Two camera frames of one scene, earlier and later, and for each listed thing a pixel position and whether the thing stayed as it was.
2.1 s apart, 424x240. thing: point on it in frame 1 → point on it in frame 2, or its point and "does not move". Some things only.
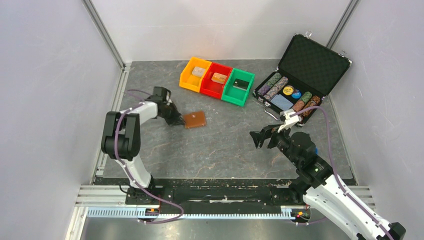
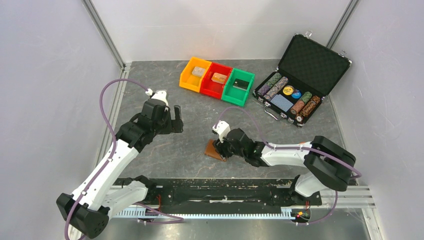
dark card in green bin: x=240 y=84 does not move
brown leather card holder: x=194 y=120 → x=210 y=151
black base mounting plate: x=212 y=193 does not move
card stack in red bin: x=219 y=78 does not move
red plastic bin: x=214 y=79 does not move
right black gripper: x=258 y=137 → x=220 y=148
